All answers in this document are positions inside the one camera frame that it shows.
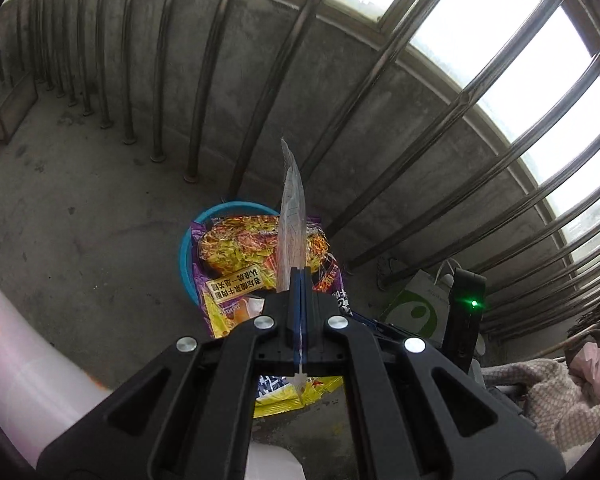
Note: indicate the clear plastic wrapper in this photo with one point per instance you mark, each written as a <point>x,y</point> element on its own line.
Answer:
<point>292,210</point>

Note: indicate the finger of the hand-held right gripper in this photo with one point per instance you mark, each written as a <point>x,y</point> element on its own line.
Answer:
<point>385,331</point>

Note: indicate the pink printed table cover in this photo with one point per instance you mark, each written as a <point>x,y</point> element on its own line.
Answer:
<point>30,360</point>

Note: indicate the white and green paper bag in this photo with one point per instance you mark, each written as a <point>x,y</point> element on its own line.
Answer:
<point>415,310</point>

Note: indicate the grey concrete block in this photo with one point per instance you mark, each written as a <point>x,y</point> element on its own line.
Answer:
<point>2,110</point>

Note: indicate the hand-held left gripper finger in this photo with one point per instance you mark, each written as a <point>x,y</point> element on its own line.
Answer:
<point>306,310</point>
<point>294,310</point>

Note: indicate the pink and white knit cloth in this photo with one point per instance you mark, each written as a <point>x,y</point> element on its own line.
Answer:
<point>555,390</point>

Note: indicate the blue plastic mesh basket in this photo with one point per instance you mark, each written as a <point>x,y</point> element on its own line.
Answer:
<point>185,260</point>

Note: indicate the metal balcony railing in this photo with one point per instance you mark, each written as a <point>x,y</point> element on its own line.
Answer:
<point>462,96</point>

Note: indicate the purple and yellow snack bag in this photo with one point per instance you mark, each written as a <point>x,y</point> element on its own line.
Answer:
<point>230,250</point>

